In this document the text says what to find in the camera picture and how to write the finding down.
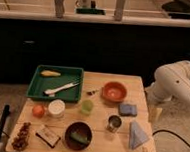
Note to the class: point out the metal cup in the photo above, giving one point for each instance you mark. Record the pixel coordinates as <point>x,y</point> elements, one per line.
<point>114,123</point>

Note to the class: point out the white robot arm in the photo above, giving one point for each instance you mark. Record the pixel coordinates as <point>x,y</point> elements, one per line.
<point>171,80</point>

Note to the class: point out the small dark table item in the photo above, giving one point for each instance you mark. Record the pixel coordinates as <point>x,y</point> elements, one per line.
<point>91,92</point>

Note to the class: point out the orange plastic bowl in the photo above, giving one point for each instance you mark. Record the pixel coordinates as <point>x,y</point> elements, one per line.
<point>114,91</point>

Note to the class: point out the green plastic cup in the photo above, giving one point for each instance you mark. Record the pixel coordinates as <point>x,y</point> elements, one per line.
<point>87,107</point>

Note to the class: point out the green plastic tray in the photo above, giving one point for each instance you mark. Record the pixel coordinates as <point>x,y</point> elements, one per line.
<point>66,75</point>

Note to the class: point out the blue sponge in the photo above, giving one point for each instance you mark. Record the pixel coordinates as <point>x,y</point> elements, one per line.
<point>127,110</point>

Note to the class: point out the yellow corn cob toy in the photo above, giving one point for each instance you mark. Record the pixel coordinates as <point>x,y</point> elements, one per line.
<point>50,73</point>

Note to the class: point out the white plastic cup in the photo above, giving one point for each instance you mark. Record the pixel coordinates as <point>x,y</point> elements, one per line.
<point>56,108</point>

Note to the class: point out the dark brown bowl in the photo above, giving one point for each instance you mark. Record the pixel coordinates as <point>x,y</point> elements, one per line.
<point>81,128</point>

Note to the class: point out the green item in bowl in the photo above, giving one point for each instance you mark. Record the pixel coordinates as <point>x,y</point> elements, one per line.
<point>78,137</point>

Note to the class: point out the orange tomato toy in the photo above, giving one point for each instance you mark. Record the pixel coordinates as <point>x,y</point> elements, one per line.
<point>38,111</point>

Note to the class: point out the blue folded cloth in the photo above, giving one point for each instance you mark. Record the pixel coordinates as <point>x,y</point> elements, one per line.
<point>137,135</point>

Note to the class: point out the brown cardboard box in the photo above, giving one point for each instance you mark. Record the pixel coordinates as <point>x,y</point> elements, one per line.
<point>48,136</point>

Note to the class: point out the black pole left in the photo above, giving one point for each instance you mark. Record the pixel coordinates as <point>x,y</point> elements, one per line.
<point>5,114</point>

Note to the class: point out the brown grape bunch toy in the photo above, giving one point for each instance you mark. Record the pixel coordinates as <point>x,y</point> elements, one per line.
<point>21,140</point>

